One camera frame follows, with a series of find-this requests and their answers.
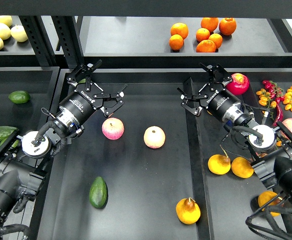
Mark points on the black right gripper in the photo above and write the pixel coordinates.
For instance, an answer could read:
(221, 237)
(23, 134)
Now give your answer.
(221, 103)

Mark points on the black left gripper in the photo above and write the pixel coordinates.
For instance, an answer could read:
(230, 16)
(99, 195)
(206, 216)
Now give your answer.
(86, 99)

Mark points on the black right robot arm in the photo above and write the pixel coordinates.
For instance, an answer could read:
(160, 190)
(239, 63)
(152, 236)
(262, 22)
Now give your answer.
(268, 149)

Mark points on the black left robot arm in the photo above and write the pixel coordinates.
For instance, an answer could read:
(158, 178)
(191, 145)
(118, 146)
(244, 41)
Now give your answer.
(23, 158)

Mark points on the green avocado at tray corner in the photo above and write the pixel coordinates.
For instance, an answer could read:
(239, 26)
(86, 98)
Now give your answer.
(82, 81)

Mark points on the yellow pear with long stem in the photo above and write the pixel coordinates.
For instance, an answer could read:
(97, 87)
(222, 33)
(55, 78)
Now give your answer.
(219, 164)

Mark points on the green avocado in left tray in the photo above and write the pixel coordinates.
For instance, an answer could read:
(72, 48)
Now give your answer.
(19, 97)

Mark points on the pale yellow pear right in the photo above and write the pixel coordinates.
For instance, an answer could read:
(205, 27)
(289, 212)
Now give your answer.
(19, 34)

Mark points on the pale yellow pear middle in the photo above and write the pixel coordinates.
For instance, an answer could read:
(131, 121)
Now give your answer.
(5, 31)

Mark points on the pale yellow pear top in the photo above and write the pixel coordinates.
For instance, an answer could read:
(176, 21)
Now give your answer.
(6, 19)

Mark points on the red apple right tray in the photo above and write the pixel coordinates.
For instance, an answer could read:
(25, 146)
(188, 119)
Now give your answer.
(239, 85)

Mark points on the orange front bottom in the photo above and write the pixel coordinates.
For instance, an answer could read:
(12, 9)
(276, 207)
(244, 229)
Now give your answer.
(206, 46)

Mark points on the orange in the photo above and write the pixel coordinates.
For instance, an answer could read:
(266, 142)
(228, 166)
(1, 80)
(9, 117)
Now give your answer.
(176, 42)
(181, 29)
(217, 39)
(210, 23)
(202, 34)
(227, 26)
(206, 46)

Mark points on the pink red apple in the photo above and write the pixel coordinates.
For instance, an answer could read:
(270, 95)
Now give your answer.
(113, 128)

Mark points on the orange right of centre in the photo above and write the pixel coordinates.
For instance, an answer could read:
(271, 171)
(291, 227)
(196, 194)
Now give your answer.
(217, 39)

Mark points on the orange lower left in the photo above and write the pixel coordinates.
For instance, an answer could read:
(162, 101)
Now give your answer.
(176, 42)

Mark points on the orange cherry tomato cluster left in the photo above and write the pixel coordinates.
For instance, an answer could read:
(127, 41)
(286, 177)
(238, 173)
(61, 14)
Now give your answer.
(266, 99)

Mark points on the orange cherry tomato cluster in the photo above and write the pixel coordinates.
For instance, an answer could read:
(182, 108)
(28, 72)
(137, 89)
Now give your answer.
(266, 99)
(288, 99)

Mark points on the orange top left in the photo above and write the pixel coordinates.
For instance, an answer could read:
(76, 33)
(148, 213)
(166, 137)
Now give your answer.
(181, 29)

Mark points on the orange top centre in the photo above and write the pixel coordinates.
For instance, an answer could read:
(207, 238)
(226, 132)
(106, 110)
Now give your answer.
(210, 23)

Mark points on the black left tray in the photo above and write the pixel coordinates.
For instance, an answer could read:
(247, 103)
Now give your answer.
(41, 85)

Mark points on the black tray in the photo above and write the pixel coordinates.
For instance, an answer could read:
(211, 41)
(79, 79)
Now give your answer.
(41, 85)
(144, 185)

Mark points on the orange top right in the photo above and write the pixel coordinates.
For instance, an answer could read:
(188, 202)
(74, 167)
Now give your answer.
(227, 26)

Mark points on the pale pink apple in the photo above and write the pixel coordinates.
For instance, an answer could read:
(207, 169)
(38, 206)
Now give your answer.
(154, 137)

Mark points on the red cherry tomato cluster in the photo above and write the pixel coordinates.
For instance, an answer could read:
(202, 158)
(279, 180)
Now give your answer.
(273, 91)

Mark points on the red chili pepper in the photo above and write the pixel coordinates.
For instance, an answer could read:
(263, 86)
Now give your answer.
(279, 115)

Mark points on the orange cherry tomato cluster right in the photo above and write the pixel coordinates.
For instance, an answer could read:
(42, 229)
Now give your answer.
(288, 99)

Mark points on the black tray divider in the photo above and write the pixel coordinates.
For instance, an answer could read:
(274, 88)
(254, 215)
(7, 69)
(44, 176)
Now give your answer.
(199, 181)

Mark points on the black centre tray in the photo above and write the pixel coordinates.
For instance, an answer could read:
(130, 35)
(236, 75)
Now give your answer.
(144, 185)

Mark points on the black shelf upright post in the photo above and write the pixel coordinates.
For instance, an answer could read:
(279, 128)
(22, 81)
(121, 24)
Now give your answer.
(69, 39)

